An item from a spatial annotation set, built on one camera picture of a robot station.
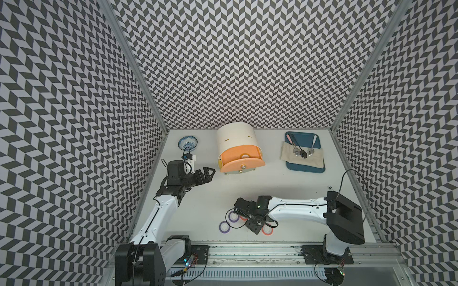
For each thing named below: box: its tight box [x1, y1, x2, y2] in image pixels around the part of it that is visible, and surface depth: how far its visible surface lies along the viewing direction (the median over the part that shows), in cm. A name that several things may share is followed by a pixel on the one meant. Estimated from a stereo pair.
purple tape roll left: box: [218, 220, 231, 234], surface depth 81 cm
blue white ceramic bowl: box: [177, 135, 198, 152], surface depth 110 cm
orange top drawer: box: [218, 144, 266, 173], surface depth 82 cm
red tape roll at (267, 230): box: [261, 224, 274, 236], surface depth 80 cm
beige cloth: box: [280, 141, 325, 169], surface depth 106 cm
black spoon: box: [291, 133, 308, 160], surface depth 108 cm
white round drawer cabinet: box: [216, 122, 266, 175], surface depth 86 cm
